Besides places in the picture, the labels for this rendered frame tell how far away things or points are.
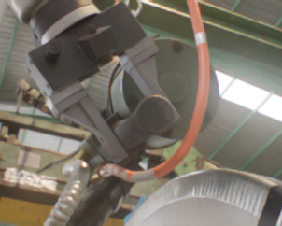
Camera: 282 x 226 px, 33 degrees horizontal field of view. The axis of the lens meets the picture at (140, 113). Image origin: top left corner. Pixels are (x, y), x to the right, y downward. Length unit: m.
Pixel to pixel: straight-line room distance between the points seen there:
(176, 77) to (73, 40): 0.19
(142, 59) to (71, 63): 0.09
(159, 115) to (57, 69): 0.12
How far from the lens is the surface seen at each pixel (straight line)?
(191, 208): 0.75
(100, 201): 0.75
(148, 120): 0.48
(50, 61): 0.52
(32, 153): 1.67
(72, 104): 0.52
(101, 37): 0.50
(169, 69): 0.67
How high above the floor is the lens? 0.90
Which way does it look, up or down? 39 degrees up
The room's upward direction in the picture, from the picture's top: straight up
